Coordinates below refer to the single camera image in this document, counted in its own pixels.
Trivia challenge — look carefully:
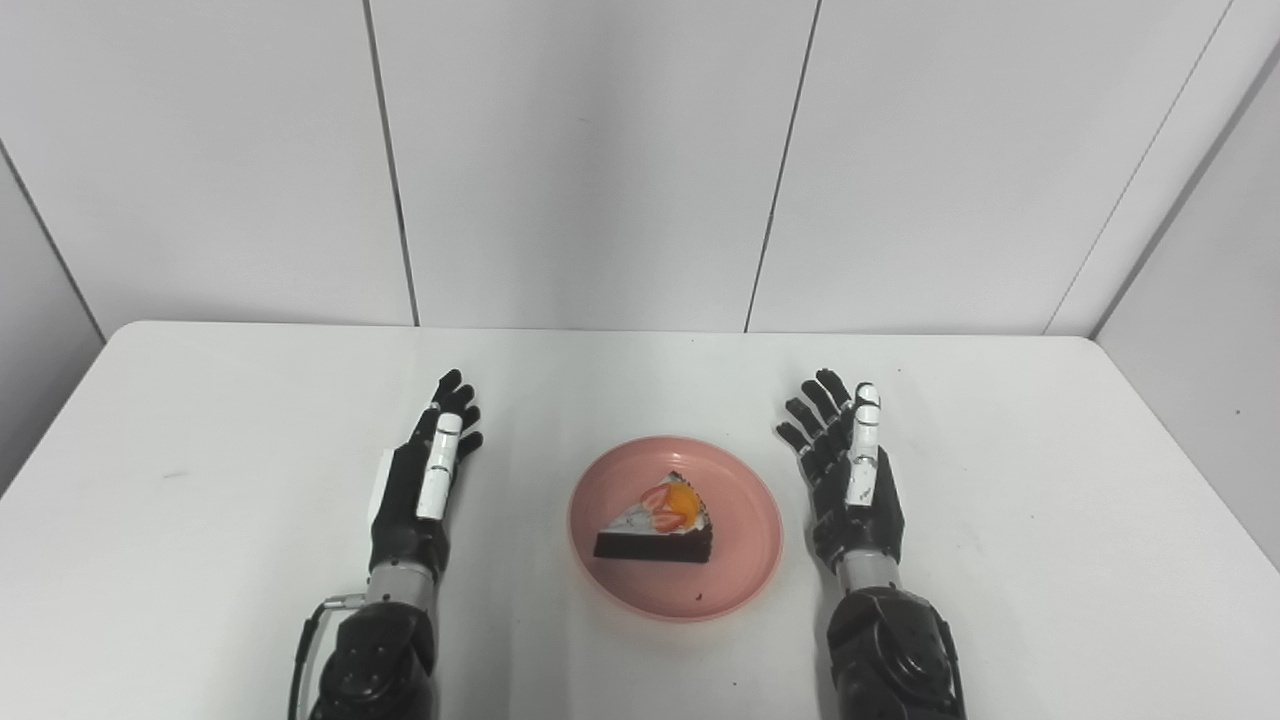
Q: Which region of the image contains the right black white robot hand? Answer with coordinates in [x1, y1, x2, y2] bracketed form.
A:
[776, 369, 906, 573]

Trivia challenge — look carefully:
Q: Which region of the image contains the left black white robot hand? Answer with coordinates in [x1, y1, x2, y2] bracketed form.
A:
[368, 369, 484, 576]

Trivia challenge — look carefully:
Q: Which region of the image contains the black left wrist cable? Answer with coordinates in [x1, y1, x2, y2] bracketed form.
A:
[288, 594, 367, 720]

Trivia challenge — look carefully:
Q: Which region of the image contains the pink round plate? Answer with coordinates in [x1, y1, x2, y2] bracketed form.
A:
[567, 435, 784, 623]

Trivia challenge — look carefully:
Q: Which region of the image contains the chocolate cake slice with fruit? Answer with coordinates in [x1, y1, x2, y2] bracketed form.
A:
[594, 472, 715, 564]

